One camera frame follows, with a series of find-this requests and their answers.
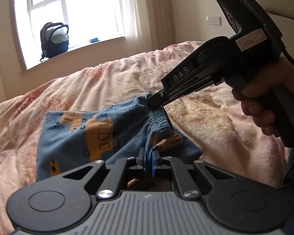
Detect blue orange patterned pants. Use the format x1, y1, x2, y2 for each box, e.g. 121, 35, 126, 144
36, 92, 203, 181

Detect white window frame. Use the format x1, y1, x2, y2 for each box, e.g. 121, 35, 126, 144
14, 0, 130, 70

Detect small blue red box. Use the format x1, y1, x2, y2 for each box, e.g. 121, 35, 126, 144
90, 38, 99, 43

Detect dark blue grey backpack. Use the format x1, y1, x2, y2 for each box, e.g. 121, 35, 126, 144
40, 22, 69, 61

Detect pink floral bed duvet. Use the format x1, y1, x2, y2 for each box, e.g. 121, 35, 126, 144
0, 41, 288, 234

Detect beige right curtain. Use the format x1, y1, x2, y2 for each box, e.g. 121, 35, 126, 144
121, 0, 177, 52

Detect person's right hand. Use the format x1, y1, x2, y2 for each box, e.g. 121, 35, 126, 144
232, 57, 294, 136

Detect white wall socket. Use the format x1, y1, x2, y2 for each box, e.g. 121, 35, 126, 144
205, 16, 221, 26

